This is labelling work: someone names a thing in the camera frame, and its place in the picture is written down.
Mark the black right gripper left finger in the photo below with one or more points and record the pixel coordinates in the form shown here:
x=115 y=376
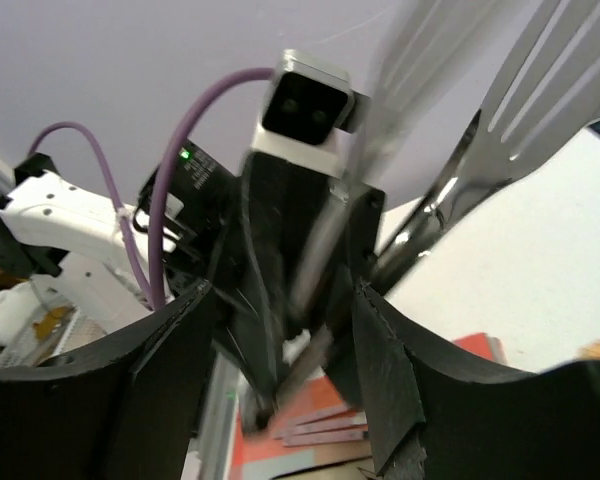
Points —
x=121 y=407

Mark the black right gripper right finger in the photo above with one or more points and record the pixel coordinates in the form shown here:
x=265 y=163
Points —
x=436 y=411

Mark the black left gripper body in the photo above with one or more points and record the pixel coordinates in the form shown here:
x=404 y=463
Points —
x=254 y=260

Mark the metal gripper tongs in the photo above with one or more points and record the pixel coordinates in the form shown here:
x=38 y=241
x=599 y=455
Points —
x=427 y=42

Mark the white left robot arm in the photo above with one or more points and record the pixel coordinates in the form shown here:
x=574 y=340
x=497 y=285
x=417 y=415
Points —
x=66 y=236

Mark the orange checkered placemat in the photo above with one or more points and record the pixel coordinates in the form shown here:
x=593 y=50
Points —
x=263 y=457

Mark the aluminium table frame rail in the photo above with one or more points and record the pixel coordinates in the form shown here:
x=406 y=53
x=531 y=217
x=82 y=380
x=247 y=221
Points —
x=209 y=454

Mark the fork with pink handle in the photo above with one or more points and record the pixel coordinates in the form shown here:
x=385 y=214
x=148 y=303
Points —
x=338 y=424

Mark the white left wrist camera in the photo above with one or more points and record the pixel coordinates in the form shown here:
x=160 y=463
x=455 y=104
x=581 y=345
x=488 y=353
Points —
x=307 y=101

